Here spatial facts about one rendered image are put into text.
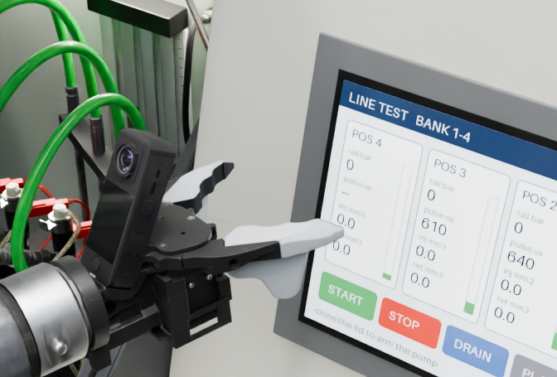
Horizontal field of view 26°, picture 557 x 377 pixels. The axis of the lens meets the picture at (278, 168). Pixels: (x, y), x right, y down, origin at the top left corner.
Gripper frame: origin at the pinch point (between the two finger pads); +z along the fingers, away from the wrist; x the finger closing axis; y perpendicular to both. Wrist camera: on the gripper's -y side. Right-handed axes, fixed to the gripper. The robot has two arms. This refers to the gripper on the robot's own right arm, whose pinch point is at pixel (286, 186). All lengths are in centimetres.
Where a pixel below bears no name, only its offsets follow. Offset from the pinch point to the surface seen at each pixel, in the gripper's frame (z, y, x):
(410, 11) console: 23.7, -5.1, -11.3
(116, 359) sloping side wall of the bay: -2.9, 33.9, -32.1
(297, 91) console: 17.6, 4.7, -22.1
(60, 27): 15, 10, -72
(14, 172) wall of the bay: 16, 45, -102
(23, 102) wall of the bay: 17, 30, -96
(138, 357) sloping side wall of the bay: 0.2, 35.9, -33.2
